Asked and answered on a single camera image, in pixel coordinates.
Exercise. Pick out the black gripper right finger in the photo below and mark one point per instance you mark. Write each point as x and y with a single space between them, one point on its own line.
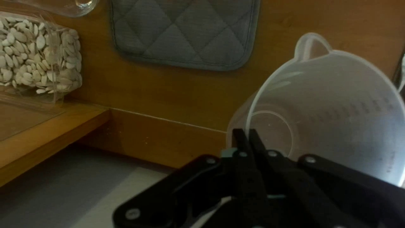
320 190

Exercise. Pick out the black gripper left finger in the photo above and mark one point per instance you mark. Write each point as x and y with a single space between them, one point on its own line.
235 177

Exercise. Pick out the clear container of white seeds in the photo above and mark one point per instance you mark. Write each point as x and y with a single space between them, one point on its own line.
38 58

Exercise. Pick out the clear drinking glass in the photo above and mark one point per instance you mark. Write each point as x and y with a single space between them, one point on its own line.
63 6

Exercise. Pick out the clear plastic measuring jug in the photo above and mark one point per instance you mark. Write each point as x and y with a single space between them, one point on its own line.
337 114

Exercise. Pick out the grey quilted potholder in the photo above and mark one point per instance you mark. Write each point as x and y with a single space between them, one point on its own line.
185 29

